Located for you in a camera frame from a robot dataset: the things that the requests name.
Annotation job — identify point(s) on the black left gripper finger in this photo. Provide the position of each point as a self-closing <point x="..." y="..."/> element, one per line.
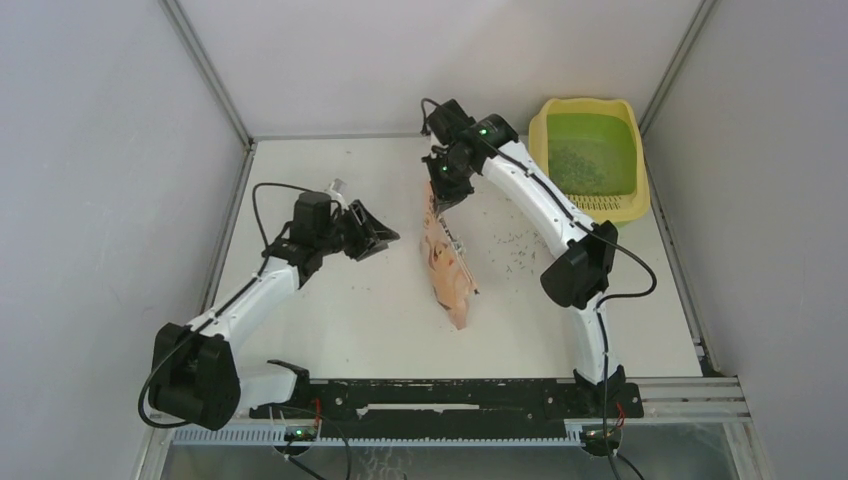
<point x="359" y="249"/>
<point x="366" y="231"/>

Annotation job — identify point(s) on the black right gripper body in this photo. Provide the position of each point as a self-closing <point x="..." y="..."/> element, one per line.
<point x="450" y="179"/>

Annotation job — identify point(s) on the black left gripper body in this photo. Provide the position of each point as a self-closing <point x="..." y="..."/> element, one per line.
<point x="344" y="234"/>

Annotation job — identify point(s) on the pink cat litter bag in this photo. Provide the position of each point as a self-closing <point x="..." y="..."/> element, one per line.
<point x="451" y="280"/>

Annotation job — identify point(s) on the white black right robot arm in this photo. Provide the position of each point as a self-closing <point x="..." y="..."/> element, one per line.
<point x="583" y="250"/>

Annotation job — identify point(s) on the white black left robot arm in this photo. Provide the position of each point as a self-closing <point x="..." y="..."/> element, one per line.
<point x="195" y="377"/>

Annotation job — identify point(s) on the green litter pellets pile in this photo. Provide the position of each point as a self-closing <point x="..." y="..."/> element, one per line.
<point x="582" y="167"/>

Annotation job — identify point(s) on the yellow green litter box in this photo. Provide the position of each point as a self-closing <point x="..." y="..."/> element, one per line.
<point x="609" y="121"/>

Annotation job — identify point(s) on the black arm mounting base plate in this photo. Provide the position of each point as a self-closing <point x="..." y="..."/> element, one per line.
<point x="481" y="409"/>

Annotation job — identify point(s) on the aluminium front frame rail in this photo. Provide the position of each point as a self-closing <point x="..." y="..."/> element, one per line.
<point x="666" y="401"/>

